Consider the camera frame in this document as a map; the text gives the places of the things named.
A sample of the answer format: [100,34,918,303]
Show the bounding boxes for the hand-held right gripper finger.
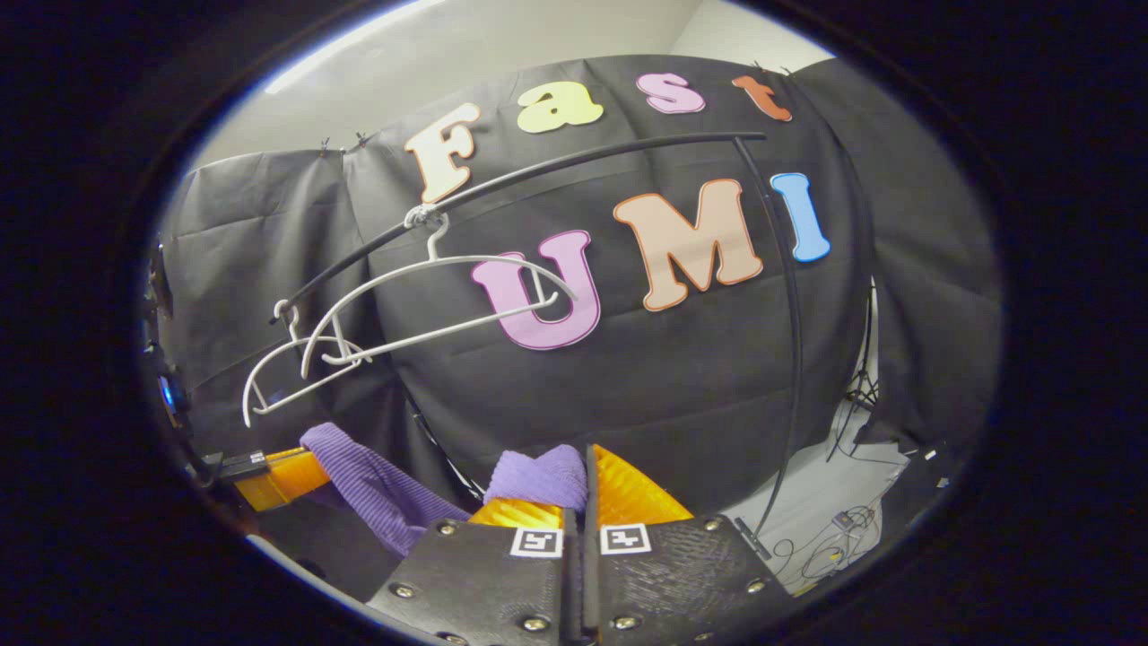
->
[366,496,583,646]
[581,442,797,646]

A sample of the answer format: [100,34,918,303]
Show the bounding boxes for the purple ribbed knit garment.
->
[299,422,590,559]

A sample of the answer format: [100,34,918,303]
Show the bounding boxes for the white plastic hanger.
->
[300,212,581,380]
[242,300,373,429]

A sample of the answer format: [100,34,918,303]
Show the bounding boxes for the black clothes rack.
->
[269,131,805,563]

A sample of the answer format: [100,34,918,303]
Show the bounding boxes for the black backdrop cloth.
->
[157,54,1002,532]

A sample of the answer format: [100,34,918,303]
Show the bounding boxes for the black tripod stand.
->
[838,276,885,451]

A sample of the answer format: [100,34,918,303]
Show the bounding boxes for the thin black floor cables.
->
[770,505,877,581]

